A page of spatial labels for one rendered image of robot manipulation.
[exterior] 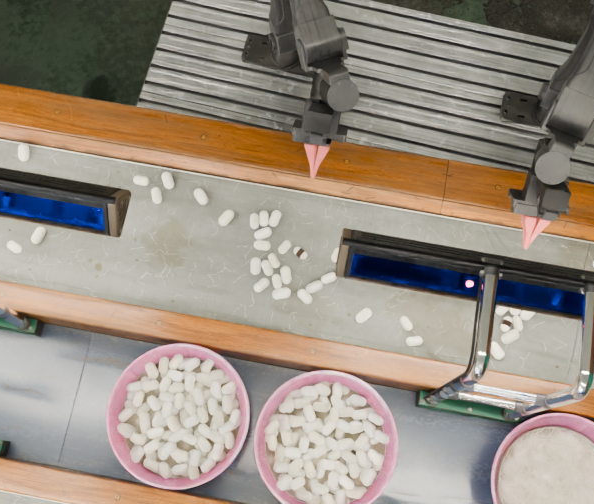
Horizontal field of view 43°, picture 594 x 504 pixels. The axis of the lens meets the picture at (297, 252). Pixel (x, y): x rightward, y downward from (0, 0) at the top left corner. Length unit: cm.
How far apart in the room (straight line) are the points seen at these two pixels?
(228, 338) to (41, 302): 37
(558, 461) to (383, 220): 57
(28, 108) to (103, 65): 95
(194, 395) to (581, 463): 74
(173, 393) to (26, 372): 32
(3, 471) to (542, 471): 100
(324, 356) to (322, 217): 29
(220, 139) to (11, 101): 45
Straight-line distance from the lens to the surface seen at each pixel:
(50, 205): 124
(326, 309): 149
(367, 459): 147
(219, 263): 152
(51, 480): 150
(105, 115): 166
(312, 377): 146
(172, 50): 182
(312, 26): 137
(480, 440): 157
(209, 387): 149
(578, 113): 138
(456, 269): 116
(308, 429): 146
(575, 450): 157
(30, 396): 162
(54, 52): 270
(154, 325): 149
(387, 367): 146
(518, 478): 153
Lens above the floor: 220
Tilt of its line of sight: 73 degrees down
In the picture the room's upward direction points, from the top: 1 degrees clockwise
